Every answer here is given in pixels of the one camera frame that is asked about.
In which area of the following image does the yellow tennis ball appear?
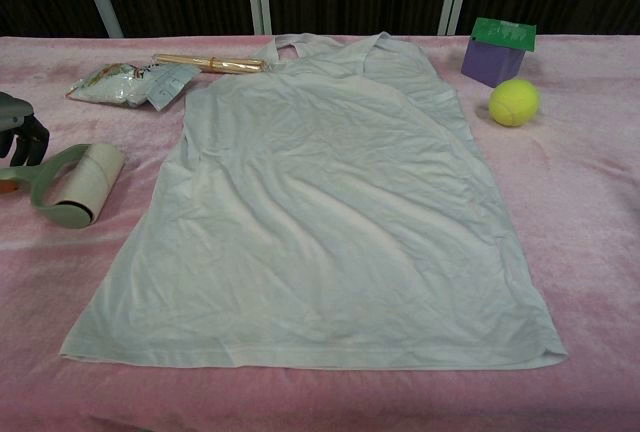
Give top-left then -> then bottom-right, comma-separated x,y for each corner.
488,78 -> 541,128

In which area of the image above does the purple cube box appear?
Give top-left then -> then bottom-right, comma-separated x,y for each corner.
460,36 -> 526,88

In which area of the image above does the wooden stick bundle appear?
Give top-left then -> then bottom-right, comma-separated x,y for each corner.
152,52 -> 266,75

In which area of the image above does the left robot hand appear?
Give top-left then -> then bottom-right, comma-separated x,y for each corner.
0,91 -> 51,197

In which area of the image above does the pink fleece blanket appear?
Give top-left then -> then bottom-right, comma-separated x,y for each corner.
0,34 -> 640,432

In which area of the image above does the white snack bag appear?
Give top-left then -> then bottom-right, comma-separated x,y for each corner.
64,62 -> 195,112

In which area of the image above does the white tank top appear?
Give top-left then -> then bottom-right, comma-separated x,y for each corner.
58,30 -> 569,371

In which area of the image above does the green lint roller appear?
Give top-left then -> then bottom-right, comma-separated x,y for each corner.
0,143 -> 126,228

